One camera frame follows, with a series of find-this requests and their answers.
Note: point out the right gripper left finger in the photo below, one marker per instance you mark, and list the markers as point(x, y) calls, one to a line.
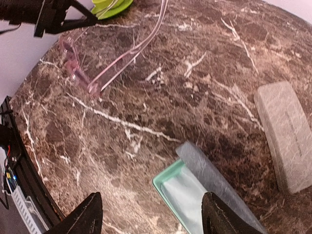
point(86, 218)

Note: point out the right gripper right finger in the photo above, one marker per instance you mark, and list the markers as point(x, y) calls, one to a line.
point(219, 218)

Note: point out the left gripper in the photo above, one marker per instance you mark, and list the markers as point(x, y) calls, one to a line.
point(50, 16)

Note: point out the brown sunglasses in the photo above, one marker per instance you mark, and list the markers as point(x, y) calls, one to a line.
point(111, 71)

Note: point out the dark grey glasses case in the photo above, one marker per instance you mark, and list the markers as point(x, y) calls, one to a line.
point(191, 157)

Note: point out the blue cleaning cloth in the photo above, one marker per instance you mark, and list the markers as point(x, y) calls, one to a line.
point(184, 192)

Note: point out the light grey glasses case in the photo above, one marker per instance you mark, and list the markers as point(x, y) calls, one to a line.
point(288, 135)

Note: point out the green bowl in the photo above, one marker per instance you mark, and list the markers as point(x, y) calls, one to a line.
point(104, 9)

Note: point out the white cable duct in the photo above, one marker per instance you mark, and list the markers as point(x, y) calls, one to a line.
point(29, 213)

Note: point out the black front rail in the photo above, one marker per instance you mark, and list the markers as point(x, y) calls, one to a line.
point(20, 171)

